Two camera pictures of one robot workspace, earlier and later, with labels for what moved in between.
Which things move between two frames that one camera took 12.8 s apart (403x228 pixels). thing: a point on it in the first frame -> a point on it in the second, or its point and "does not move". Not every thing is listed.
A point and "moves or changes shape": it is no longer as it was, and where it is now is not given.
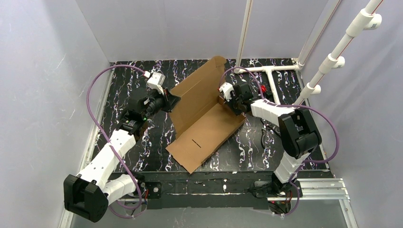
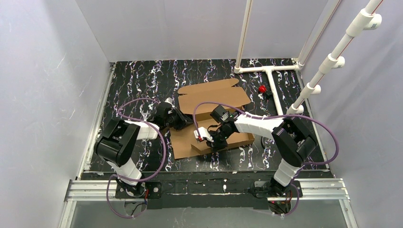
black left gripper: (171, 99) -> (176, 116)
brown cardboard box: (202, 118) moves or changes shape
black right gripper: (229, 103) -> (215, 138)
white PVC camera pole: (366, 18) does not move
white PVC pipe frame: (271, 70) does not move
